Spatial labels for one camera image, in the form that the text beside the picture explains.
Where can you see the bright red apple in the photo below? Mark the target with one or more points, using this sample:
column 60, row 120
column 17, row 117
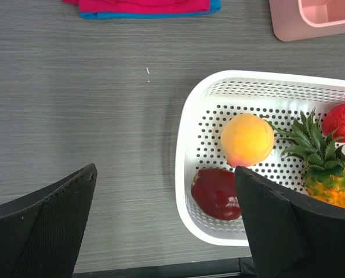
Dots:
column 335, row 121

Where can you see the dark red apple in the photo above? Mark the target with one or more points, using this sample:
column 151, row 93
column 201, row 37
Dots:
column 214, row 191

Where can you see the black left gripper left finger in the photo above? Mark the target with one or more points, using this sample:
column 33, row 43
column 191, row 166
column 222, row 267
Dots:
column 41, row 233

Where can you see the magenta folded cloth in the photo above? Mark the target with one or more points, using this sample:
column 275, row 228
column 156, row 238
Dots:
column 143, row 6

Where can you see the white perforated plastic basket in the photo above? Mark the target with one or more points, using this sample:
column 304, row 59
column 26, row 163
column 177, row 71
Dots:
column 276, row 97

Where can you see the blue folded cloth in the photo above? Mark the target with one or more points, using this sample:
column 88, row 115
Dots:
column 214, row 7

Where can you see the yellow orange peach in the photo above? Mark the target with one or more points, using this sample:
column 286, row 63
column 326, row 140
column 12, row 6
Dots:
column 246, row 140

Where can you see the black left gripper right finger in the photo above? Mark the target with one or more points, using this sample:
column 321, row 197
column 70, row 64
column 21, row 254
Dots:
column 290, row 234

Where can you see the pink divided organizer tray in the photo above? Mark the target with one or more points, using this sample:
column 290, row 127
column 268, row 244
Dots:
column 305, row 19

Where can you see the orange toy pineapple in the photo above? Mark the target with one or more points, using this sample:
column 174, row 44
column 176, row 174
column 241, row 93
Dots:
column 323, row 162

